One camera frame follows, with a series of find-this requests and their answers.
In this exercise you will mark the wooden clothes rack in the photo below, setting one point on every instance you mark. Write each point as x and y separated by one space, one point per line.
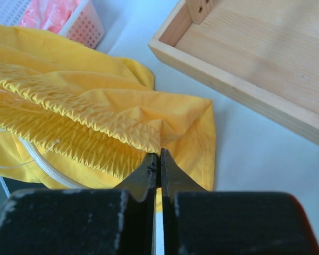
262 54

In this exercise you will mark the pink garment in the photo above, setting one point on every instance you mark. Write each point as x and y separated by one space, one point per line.
49 15

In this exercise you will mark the yellow shorts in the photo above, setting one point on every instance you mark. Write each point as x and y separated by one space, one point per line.
93 117

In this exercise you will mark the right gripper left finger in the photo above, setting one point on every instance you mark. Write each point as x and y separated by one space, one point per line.
120 220

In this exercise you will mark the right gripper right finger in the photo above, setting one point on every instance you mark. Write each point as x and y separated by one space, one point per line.
197 221

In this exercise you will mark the white plastic basket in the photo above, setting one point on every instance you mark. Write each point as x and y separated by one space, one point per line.
83 26

